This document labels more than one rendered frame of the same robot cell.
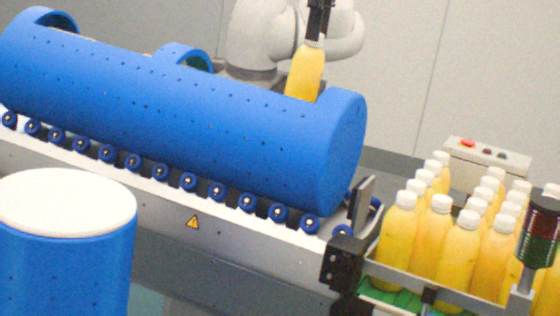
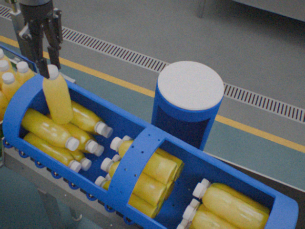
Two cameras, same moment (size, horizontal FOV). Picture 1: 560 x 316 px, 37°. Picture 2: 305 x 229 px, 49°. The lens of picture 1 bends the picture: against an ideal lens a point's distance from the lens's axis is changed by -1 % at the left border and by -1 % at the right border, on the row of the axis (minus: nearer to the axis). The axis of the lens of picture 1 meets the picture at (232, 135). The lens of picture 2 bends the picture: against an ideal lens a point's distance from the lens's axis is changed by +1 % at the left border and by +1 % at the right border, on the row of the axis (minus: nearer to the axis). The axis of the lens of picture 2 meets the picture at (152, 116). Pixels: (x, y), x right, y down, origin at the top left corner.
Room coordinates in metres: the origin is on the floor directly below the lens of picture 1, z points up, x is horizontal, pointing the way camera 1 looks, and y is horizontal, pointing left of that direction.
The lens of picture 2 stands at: (2.41, 0.17, 2.02)
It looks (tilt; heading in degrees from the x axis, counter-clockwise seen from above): 51 degrees down; 181
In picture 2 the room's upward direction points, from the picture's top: 8 degrees clockwise
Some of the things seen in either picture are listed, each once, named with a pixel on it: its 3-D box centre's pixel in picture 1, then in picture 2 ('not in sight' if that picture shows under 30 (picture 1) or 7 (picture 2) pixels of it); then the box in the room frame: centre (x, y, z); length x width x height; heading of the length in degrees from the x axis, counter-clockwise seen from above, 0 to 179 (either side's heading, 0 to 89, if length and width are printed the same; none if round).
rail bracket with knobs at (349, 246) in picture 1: (344, 264); not in sight; (1.48, -0.26, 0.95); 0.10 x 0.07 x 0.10; 156
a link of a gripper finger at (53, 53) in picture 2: (314, 24); (54, 57); (1.72, -0.13, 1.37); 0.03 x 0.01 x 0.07; 66
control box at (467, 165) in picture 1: (483, 170); not in sight; (1.86, -0.60, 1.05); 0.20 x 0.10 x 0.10; 66
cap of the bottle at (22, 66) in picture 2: (406, 199); (22, 67); (1.51, -0.36, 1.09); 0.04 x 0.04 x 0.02
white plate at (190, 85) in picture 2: (62, 200); (190, 84); (1.41, 0.30, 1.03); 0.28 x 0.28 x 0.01
